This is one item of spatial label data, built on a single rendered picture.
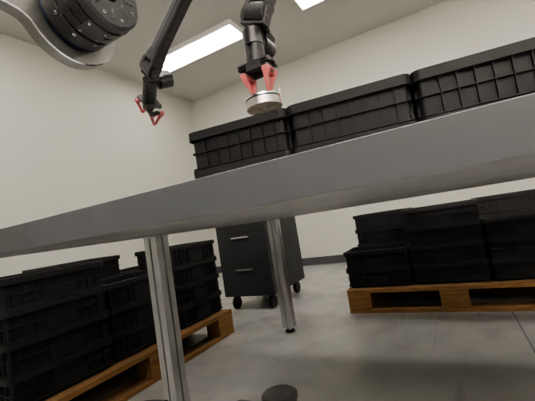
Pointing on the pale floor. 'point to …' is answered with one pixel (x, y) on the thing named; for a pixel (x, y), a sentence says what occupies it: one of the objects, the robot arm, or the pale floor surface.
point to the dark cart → (256, 259)
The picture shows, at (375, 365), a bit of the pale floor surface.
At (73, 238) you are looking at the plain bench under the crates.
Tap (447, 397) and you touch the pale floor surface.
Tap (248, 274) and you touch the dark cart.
